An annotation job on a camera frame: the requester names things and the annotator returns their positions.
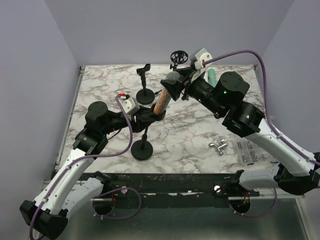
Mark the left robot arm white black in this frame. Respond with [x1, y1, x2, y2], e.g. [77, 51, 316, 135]
[19, 95, 167, 240]

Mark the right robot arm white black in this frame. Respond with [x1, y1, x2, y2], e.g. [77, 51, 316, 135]
[160, 67, 320, 196]

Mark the black round base clip stand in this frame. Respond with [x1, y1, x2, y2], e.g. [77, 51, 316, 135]
[130, 125, 153, 161]

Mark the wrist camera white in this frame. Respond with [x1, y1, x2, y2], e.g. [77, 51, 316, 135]
[189, 48, 213, 82]
[117, 93, 140, 116]

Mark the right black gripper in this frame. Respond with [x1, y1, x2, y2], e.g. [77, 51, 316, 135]
[162, 65, 225, 117]

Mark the glitter silver mesh microphone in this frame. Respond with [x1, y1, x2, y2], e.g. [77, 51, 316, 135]
[153, 71, 180, 114]

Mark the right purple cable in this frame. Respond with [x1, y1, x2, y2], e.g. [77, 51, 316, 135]
[203, 49, 320, 218]

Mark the chrome faucet fitting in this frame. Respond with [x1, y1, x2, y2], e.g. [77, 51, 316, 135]
[208, 136, 228, 156]

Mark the black tripod shock mount stand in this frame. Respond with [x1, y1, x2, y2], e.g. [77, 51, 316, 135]
[169, 50, 189, 71]

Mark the aluminium extrusion frame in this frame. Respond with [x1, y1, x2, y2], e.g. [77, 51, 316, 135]
[27, 64, 87, 240]

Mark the clear screw organizer box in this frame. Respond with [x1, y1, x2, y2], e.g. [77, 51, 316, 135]
[236, 140, 269, 166]

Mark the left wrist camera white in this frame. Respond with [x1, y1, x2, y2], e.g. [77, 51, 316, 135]
[117, 93, 140, 116]

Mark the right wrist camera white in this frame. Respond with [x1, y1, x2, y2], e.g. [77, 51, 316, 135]
[189, 48, 213, 82]

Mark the mint green microphone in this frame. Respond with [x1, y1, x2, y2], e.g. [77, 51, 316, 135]
[207, 68, 217, 88]

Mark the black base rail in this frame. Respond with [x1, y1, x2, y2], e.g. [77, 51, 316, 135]
[51, 171, 261, 210]

